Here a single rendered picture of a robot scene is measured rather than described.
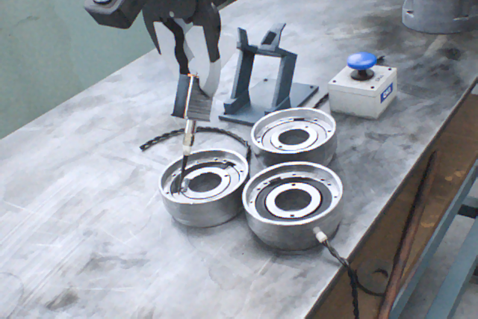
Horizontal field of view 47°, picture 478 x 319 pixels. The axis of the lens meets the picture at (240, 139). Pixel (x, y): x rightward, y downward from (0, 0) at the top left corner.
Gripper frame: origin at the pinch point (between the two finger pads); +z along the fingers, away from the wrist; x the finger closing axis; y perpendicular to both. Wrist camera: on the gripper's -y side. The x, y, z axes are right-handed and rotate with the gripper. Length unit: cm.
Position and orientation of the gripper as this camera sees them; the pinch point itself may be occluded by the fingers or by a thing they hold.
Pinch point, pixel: (195, 88)
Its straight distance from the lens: 62.0
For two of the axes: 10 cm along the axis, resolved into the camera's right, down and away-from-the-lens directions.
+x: -8.1, -1.9, 5.6
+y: 5.6, -5.2, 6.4
